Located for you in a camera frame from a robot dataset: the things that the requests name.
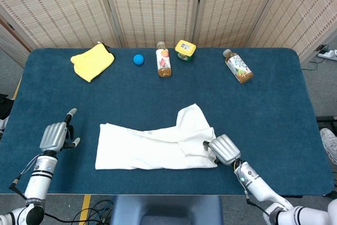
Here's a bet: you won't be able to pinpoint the white T-shirt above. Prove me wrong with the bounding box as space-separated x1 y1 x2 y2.
94 103 219 170

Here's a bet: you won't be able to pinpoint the woven folding screen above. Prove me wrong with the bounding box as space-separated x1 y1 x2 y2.
0 0 337 65

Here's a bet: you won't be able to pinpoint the tea bottle with green-fruit label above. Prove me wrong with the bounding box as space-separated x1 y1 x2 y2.
222 48 253 84

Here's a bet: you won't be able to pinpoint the blue-green table cover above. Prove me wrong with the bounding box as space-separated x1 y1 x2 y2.
0 47 334 196

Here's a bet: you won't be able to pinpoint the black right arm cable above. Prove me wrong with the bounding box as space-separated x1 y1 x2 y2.
244 194 266 214

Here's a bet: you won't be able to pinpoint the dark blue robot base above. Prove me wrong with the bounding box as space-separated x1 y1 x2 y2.
110 195 224 225

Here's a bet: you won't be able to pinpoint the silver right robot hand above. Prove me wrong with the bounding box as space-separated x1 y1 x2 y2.
202 134 242 167

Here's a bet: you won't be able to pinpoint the tea bottle with peach label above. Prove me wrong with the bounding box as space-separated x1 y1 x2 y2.
155 41 172 78

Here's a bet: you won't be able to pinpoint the floor cables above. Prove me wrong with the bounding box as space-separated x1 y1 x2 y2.
71 200 114 225

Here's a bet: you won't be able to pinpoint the yellow cloth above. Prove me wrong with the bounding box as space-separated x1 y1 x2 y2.
70 42 116 83

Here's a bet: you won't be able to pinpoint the white power strip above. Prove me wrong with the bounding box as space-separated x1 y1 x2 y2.
318 50 337 61

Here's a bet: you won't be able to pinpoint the green tub with yellow lid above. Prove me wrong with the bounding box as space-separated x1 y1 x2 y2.
174 40 197 62

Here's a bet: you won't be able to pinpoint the white sneaker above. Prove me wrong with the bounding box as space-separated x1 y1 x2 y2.
320 128 337 164

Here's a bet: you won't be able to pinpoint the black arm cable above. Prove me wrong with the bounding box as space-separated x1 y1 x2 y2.
9 174 27 201
244 194 266 214

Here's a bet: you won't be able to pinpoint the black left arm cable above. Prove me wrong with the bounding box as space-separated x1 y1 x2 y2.
9 174 27 201

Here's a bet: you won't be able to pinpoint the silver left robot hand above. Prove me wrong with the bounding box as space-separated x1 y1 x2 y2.
39 107 81 154

